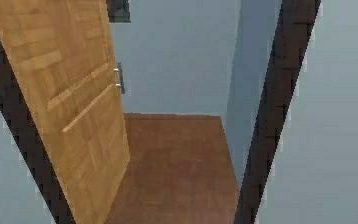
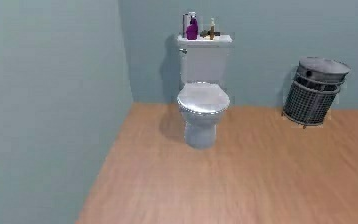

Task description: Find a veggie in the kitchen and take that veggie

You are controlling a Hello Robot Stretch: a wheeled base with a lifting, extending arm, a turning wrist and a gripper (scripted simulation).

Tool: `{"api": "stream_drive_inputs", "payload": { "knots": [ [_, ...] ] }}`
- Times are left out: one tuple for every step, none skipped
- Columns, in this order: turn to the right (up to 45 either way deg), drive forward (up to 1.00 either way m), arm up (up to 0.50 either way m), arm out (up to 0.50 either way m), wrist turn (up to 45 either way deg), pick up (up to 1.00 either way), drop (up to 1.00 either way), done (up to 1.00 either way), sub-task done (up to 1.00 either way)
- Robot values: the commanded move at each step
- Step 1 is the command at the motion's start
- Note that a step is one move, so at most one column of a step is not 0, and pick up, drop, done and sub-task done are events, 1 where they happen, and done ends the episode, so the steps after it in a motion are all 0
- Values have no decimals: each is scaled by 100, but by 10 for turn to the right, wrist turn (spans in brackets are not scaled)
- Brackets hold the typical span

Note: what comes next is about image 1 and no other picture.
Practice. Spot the light wooden room door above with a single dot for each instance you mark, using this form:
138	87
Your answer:
63	100

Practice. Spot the dark brown door frame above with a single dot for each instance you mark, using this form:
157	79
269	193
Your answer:
280	100

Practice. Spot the dark framed wall picture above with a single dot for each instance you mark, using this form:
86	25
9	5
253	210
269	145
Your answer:
118	10

